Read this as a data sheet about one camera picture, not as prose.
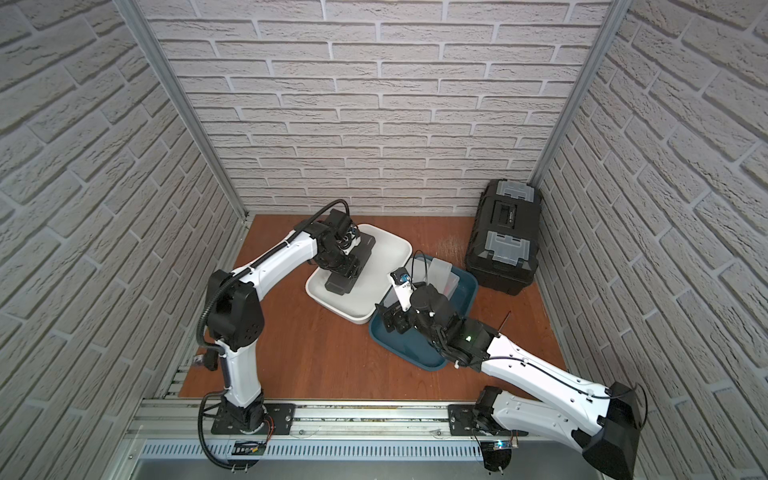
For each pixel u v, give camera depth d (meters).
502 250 0.88
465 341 0.51
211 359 0.82
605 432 0.39
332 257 0.76
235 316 0.49
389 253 1.06
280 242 0.60
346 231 0.76
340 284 0.87
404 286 0.61
